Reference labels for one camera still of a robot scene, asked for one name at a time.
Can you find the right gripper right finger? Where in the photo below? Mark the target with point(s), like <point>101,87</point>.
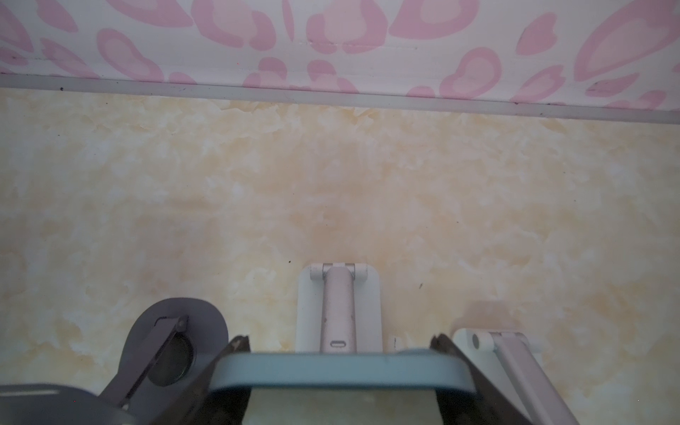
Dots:
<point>486,405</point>

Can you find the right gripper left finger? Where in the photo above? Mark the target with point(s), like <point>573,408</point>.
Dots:
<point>199,405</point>

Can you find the phone white stand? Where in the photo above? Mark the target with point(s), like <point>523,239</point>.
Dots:
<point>410,370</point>

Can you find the empty purple phone stand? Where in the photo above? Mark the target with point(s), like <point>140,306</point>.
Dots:
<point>165,360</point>

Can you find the white stand right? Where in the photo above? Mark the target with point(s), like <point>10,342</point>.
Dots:
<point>512,363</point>

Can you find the grey stand of blue phone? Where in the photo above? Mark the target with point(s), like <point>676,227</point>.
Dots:
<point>57,404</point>

